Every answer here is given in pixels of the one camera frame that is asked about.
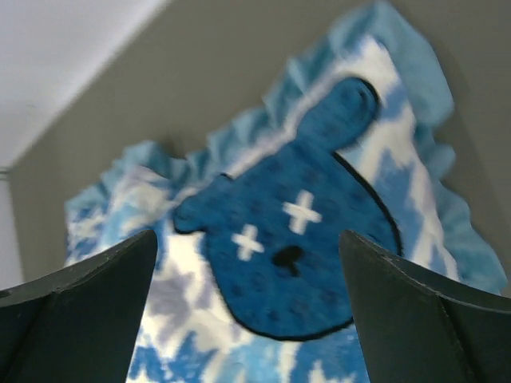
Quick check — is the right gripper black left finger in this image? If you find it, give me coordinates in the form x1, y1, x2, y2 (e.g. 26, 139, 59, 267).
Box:
1, 230, 157, 382

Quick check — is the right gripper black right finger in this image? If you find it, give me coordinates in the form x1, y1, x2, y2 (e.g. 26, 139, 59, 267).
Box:
340, 231, 510, 382

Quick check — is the blue white bear pillowcase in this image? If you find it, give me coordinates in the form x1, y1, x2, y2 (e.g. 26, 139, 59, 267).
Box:
65, 2, 507, 382

